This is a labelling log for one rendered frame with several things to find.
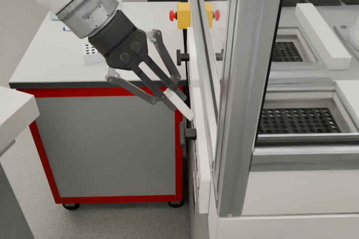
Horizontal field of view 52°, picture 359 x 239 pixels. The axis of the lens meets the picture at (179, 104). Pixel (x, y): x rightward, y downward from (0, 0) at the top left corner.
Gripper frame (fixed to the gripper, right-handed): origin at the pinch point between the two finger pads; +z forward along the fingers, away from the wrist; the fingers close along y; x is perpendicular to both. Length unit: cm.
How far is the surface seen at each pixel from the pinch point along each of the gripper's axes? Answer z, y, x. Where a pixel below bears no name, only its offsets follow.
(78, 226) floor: 48, -64, 88
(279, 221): 19.3, -2.5, -18.1
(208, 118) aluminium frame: 6.1, 2.1, -0.8
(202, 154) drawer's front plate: 10.5, -3.7, -1.3
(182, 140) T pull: 8.9, -4.4, 5.5
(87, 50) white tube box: -7, -6, 70
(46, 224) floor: 38, -74, 94
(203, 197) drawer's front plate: 15.4, -9.2, -4.7
